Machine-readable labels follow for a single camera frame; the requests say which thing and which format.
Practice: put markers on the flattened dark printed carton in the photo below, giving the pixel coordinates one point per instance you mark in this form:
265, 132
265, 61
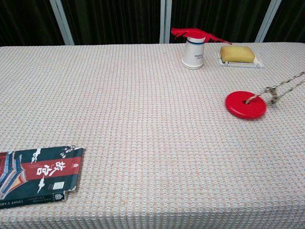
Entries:
38, 176

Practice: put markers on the dark curtain panel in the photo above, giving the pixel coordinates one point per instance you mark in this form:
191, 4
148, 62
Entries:
112, 21
26, 21
221, 14
291, 20

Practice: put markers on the upturned white paper cup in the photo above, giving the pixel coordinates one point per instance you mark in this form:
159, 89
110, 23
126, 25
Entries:
193, 53

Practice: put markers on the beige woven tablecloth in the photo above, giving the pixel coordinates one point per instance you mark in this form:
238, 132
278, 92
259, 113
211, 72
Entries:
133, 133

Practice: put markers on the grey metal partition post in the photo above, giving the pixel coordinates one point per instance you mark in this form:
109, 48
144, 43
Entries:
270, 20
62, 22
165, 21

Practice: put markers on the red disc with hole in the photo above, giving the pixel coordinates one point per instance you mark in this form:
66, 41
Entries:
238, 108

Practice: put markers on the yellow sponge block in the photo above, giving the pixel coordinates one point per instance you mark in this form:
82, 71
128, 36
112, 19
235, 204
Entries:
237, 54

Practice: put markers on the yellow sponge in wrapper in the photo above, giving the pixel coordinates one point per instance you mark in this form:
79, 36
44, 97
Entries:
258, 64

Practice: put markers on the red feather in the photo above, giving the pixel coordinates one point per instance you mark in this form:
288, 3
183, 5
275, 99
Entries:
188, 32

